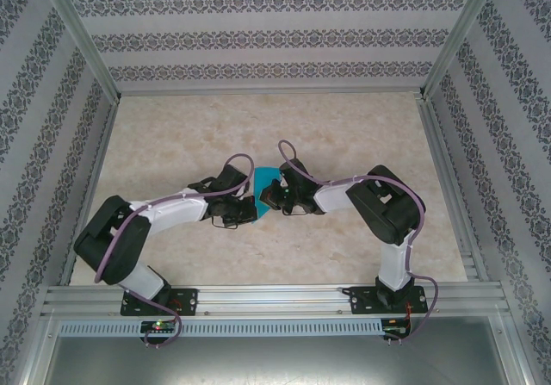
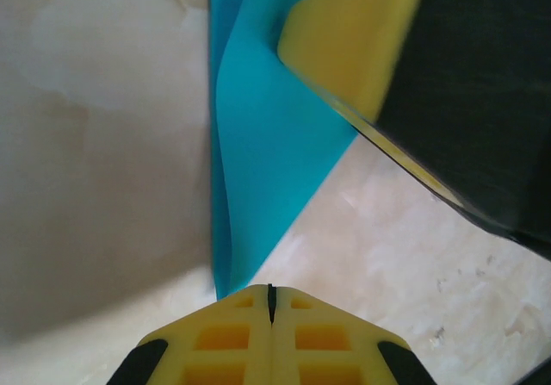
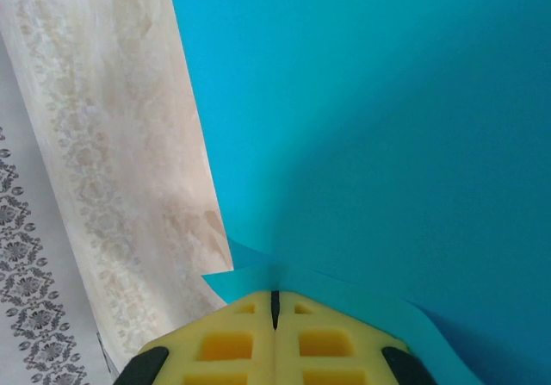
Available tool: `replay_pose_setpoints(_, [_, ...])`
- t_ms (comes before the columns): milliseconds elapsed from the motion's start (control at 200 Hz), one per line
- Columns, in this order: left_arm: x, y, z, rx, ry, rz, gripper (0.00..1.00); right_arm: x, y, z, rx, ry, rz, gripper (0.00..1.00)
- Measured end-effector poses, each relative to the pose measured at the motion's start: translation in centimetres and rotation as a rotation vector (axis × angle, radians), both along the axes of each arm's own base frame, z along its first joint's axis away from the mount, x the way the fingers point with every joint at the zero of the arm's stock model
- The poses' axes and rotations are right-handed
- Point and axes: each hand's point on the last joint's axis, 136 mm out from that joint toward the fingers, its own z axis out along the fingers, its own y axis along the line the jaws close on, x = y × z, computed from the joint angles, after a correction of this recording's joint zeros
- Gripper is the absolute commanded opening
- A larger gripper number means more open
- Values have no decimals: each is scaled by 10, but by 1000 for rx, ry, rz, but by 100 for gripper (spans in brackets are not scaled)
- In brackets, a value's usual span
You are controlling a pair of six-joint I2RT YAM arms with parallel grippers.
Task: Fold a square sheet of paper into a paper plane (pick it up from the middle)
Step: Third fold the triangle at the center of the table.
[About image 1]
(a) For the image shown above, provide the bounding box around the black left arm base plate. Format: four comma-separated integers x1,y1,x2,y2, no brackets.
120,288,200,317

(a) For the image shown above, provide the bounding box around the aluminium frame post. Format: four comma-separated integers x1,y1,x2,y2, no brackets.
419,0,503,100
38,0,121,102

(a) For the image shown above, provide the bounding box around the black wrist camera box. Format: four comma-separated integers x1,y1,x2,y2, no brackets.
214,164,251,193
278,158,307,182

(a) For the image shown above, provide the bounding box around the aluminium side rail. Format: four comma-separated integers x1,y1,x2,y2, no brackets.
417,96,490,283
58,98,120,287

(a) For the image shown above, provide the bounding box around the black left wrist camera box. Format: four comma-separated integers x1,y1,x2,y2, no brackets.
214,164,251,193

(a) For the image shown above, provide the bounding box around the aluminium mounting rail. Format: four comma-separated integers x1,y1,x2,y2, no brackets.
40,284,511,317

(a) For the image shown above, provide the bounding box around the grey metal sheet panel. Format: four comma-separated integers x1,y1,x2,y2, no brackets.
42,335,513,385

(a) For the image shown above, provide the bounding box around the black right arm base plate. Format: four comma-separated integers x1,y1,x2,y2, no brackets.
349,285,428,316

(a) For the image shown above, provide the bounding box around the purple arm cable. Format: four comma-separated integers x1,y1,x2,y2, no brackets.
93,152,255,351
277,139,441,343

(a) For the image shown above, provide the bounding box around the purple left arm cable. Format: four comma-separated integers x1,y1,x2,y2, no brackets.
93,152,255,351

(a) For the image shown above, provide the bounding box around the blue paper sheet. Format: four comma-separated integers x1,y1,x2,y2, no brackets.
251,165,283,225

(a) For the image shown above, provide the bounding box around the aluminium back rail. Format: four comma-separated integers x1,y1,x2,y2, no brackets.
118,86,425,97

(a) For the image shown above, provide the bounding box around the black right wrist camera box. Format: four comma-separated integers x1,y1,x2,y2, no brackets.
278,158,307,182

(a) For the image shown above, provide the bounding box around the grey slotted cable duct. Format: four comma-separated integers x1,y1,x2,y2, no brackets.
58,319,384,337

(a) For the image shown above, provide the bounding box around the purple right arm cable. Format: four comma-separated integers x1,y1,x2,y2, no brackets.
277,139,441,343

